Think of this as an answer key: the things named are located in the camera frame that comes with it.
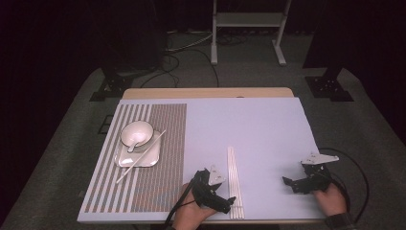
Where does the striped placemat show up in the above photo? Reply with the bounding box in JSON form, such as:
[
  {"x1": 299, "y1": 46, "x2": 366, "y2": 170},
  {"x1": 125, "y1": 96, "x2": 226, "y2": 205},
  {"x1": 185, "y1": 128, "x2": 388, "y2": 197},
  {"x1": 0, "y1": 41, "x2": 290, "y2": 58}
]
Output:
[{"x1": 79, "y1": 103, "x2": 189, "y2": 215}]

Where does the white square plate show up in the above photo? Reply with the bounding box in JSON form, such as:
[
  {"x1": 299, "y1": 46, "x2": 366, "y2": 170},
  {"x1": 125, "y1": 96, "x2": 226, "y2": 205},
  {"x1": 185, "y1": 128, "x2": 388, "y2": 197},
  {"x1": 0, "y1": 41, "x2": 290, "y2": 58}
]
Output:
[{"x1": 113, "y1": 128, "x2": 163, "y2": 169}]

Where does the white ceramic bowl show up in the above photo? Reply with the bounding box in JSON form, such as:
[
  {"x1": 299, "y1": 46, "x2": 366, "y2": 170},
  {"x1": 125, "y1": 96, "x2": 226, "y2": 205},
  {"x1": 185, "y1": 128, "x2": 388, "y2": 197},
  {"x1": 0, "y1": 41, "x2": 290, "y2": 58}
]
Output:
[{"x1": 119, "y1": 120, "x2": 155, "y2": 153}]

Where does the black floor frame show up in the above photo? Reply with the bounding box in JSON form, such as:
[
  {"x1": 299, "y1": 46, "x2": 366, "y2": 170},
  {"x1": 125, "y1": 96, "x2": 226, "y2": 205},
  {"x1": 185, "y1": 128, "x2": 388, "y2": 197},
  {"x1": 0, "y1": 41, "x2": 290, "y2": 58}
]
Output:
[{"x1": 97, "y1": 114, "x2": 115, "y2": 135}]

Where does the row of white chopsticks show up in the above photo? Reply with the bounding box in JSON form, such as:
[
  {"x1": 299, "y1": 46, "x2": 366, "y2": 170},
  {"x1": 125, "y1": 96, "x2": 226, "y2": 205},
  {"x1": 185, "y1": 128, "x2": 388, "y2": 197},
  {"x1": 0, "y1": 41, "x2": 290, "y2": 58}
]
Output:
[{"x1": 226, "y1": 146, "x2": 246, "y2": 220}]

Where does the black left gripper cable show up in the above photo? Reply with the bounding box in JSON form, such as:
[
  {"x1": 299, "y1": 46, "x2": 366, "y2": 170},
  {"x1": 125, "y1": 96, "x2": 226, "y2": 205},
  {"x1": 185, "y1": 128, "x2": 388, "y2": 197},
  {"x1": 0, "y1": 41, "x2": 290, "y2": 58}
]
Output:
[{"x1": 163, "y1": 173, "x2": 200, "y2": 228}]

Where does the person's right hand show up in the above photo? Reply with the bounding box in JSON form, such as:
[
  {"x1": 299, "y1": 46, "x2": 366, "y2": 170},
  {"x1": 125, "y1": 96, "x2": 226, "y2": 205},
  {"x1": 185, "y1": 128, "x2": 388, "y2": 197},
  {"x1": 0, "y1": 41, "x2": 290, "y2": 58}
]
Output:
[{"x1": 312, "y1": 183, "x2": 349, "y2": 218}]

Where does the white floor cable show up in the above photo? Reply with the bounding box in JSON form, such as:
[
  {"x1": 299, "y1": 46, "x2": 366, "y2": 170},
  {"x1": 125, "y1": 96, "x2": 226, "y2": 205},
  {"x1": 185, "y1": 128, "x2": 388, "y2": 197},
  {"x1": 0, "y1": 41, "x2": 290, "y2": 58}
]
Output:
[{"x1": 165, "y1": 32, "x2": 214, "y2": 53}]

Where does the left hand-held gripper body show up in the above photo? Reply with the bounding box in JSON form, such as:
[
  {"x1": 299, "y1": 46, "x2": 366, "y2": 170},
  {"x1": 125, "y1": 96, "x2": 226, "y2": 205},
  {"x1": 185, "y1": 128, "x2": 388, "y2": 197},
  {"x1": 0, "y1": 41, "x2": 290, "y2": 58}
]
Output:
[{"x1": 191, "y1": 164, "x2": 232, "y2": 215}]

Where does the person's left hand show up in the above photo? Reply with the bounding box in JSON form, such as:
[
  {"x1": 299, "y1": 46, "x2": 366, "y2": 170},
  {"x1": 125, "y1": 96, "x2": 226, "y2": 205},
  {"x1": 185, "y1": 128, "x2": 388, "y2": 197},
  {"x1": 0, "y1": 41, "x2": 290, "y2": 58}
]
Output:
[{"x1": 171, "y1": 182, "x2": 218, "y2": 230}]

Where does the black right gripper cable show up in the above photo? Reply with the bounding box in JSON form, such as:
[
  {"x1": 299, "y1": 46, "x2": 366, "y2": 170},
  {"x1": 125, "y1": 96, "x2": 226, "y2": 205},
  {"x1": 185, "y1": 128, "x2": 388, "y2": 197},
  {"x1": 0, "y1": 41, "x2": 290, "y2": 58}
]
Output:
[{"x1": 314, "y1": 147, "x2": 371, "y2": 224}]

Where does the single white chopstick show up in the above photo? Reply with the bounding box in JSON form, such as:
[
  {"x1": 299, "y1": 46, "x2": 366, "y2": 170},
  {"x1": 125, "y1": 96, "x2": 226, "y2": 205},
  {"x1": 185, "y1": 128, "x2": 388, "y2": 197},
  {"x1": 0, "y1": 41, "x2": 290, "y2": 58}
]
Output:
[{"x1": 115, "y1": 128, "x2": 168, "y2": 185}]

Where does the pale blue table board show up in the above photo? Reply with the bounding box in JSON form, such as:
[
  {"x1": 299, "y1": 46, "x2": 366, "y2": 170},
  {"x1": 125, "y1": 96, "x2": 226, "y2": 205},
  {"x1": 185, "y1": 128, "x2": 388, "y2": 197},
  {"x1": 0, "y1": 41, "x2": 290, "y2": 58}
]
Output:
[{"x1": 77, "y1": 97, "x2": 327, "y2": 224}]

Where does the black floor cable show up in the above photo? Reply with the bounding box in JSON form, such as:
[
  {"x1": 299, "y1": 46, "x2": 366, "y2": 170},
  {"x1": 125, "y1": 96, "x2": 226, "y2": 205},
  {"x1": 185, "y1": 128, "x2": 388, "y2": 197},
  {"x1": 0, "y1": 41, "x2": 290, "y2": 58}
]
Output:
[{"x1": 139, "y1": 47, "x2": 220, "y2": 89}]

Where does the white ceramic spoon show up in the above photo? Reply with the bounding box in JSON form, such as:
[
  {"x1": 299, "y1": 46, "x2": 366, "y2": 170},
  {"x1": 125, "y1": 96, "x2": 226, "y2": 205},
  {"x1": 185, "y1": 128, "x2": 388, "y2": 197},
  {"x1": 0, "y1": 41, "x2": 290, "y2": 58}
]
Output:
[{"x1": 126, "y1": 131, "x2": 148, "y2": 154}]

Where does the white metal stand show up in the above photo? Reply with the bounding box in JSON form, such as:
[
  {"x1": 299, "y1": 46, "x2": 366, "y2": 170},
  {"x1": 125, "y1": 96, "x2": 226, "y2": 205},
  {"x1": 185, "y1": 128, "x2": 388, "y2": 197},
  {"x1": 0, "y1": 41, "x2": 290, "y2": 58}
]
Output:
[{"x1": 210, "y1": 0, "x2": 292, "y2": 67}]

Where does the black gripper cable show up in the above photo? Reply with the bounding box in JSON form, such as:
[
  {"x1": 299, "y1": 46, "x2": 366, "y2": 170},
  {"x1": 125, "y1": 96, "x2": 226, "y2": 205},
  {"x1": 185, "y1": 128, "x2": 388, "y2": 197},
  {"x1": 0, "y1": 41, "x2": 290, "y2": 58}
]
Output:
[
  {"x1": 163, "y1": 173, "x2": 200, "y2": 228},
  {"x1": 314, "y1": 147, "x2": 371, "y2": 224}
]

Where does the dark stand base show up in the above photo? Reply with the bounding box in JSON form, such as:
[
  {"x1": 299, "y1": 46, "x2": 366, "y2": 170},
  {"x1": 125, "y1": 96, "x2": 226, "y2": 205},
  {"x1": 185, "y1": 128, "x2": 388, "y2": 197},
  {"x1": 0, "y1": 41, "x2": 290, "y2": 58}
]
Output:
[
  {"x1": 88, "y1": 65, "x2": 137, "y2": 103},
  {"x1": 304, "y1": 65, "x2": 355, "y2": 103}
]

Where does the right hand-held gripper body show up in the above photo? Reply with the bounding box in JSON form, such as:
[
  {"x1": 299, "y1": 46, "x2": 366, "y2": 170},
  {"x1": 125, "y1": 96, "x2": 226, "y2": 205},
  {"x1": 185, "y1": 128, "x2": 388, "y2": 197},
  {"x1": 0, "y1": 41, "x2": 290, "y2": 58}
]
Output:
[{"x1": 296, "y1": 151, "x2": 340, "y2": 195}]

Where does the wooden table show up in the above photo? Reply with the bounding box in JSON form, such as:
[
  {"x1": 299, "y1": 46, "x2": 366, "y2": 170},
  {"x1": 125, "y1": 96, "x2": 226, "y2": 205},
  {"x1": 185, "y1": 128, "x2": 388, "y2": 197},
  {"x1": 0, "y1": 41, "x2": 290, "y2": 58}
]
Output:
[{"x1": 122, "y1": 87, "x2": 295, "y2": 100}]

